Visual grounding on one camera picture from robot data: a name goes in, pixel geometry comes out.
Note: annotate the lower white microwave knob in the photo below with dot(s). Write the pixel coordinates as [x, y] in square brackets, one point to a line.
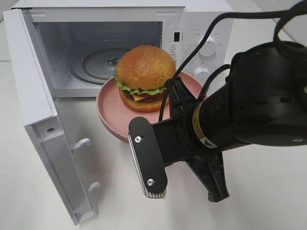
[201, 74]

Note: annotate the white microwave oven body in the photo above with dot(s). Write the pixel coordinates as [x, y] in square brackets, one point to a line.
[176, 26]

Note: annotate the white microwave knob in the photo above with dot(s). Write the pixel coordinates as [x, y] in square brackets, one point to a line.
[201, 74]
[209, 47]

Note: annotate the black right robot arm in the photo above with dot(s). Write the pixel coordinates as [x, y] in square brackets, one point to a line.
[259, 98]

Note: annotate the burger with lettuce and cheese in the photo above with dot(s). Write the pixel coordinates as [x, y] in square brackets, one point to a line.
[141, 75]

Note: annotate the glass microwave turntable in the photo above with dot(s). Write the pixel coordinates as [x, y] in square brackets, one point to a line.
[95, 63]

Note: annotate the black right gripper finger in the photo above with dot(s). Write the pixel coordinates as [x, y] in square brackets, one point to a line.
[181, 99]
[210, 172]

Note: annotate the pink round plate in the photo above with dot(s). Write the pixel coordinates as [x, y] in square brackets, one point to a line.
[114, 114]

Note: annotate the upper white microwave knob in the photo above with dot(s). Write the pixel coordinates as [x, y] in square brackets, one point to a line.
[209, 47]

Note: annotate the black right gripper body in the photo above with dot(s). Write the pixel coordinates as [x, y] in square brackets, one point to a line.
[177, 139]

